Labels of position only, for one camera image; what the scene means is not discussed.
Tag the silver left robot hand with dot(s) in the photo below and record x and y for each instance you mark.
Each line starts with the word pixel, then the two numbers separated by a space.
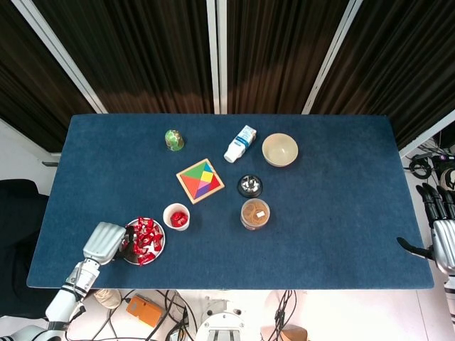
pixel 103 243

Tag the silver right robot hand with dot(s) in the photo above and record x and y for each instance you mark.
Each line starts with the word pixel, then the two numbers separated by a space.
pixel 444 248

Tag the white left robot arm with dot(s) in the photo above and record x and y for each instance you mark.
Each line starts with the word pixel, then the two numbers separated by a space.
pixel 60 305

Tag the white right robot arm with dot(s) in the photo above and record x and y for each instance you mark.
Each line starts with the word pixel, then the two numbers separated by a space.
pixel 449 295

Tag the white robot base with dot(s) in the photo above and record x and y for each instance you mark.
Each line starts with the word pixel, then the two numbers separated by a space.
pixel 220 323

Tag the white paper cup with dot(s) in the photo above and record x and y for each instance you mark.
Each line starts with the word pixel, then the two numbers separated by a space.
pixel 167 217

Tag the beige tape roll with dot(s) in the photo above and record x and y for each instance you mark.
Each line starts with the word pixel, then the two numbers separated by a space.
pixel 108 298

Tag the round metal plate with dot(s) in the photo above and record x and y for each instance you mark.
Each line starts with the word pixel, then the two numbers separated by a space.
pixel 162 250

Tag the white round headset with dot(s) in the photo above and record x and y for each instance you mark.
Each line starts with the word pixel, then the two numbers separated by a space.
pixel 448 179

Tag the orange device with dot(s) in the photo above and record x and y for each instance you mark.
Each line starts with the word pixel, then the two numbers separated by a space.
pixel 144 310

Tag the black chair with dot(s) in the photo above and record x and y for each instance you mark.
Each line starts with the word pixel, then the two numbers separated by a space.
pixel 17 220

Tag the wooden tangram puzzle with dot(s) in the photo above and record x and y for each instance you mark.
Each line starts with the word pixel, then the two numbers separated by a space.
pixel 199 181

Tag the blue table cloth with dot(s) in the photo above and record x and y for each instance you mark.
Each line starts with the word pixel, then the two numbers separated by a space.
pixel 320 231

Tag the clear rubber band jar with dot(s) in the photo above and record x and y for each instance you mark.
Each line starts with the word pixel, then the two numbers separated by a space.
pixel 255 215

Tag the white blue milk carton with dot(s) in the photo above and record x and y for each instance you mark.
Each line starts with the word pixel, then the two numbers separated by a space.
pixel 240 144

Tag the dark brown curtain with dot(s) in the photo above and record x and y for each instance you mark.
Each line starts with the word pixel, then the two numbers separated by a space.
pixel 277 53
pixel 409 71
pixel 142 53
pixel 28 89

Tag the brown paper object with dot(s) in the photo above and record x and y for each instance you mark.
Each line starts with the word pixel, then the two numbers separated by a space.
pixel 288 335

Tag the beige bowl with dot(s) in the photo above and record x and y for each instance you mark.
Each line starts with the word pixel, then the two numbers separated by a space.
pixel 280 151

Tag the grey metal bracket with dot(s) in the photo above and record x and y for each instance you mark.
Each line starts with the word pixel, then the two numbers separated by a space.
pixel 49 163

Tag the white metal frame post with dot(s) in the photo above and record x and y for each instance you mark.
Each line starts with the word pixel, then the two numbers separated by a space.
pixel 426 136
pixel 57 49
pixel 332 53
pixel 222 53
pixel 212 53

